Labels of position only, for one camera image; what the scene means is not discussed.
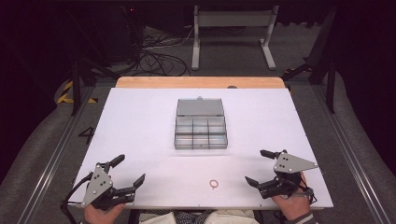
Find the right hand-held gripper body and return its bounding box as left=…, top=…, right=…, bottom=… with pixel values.
left=257, top=149, right=319, bottom=200

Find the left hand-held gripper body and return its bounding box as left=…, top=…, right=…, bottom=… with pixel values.
left=81, top=162, right=138, bottom=211

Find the person's left hand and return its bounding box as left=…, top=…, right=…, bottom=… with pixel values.
left=83, top=203, right=126, bottom=224

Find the person's right hand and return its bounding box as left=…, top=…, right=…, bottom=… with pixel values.
left=270, top=173, right=313, bottom=222

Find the person's light clothing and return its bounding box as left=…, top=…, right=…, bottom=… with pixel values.
left=138, top=209, right=260, bottom=224

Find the person's striped sleeve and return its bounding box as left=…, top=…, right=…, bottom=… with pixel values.
left=285, top=211, right=319, bottom=224

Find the clear plastic compartment box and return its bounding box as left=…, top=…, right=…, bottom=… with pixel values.
left=173, top=96, right=229, bottom=151

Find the black metal stand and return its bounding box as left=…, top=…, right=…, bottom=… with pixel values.
left=280, top=6, right=339, bottom=115
left=64, top=8, right=120, bottom=117

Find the white metal stand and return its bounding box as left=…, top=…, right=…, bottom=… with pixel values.
left=191, top=5, right=280, bottom=71

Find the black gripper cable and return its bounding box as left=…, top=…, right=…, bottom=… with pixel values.
left=60, top=172, right=94, bottom=224

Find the aluminium floor rail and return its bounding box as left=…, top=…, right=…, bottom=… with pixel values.
left=311, top=83, right=391, bottom=224
left=15, top=87, right=96, bottom=224

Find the bundle of black floor cables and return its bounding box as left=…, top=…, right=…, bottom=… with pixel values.
left=134, top=26, right=192, bottom=77

